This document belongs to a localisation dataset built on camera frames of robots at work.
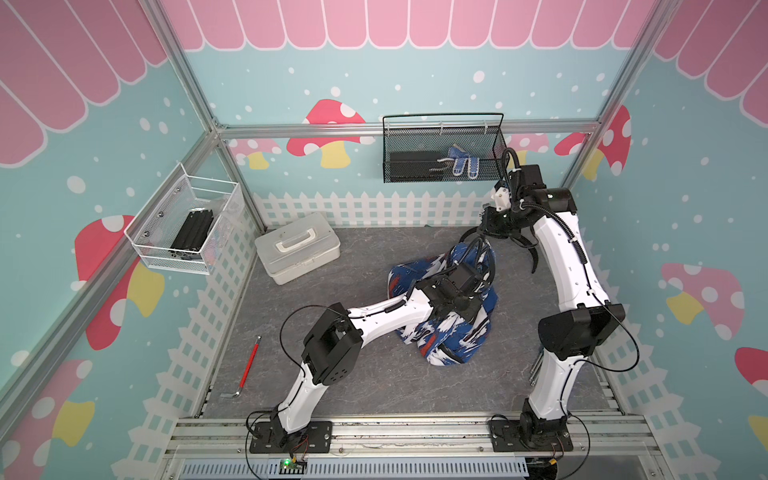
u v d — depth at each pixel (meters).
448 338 0.83
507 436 0.74
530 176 0.62
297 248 0.99
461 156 0.88
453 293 0.66
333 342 0.54
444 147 0.90
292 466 0.73
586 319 0.47
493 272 0.83
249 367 0.86
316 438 0.74
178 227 0.72
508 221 0.67
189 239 0.69
